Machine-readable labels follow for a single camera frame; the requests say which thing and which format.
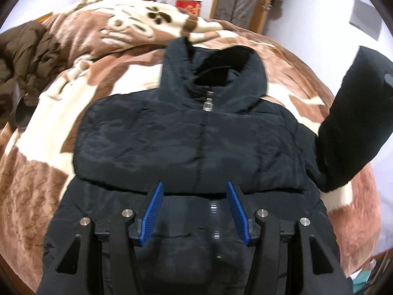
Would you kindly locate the wooden framed grey door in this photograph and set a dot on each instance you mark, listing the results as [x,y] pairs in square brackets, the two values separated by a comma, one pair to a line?
[238,0]

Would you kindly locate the brown and cream plush blanket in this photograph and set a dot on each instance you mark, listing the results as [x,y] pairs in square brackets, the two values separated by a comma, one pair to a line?
[40,172]

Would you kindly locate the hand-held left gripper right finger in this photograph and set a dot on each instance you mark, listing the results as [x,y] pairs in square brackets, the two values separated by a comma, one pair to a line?
[238,213]

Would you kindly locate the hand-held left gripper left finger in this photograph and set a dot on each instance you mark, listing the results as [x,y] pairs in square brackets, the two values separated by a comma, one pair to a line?
[152,213]

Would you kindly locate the dark brown jacket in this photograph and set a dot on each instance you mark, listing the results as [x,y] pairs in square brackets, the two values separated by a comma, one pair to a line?
[24,55]

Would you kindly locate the red box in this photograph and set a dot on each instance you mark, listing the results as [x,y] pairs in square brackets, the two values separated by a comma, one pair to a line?
[188,7]

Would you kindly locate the grey wall panel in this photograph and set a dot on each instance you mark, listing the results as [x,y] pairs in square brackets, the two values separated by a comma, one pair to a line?
[366,18]

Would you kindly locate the metal door latch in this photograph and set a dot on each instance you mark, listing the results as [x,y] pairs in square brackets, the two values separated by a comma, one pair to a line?
[266,5]

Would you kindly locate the black puffer jacket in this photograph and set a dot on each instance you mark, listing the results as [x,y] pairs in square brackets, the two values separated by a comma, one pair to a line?
[172,135]

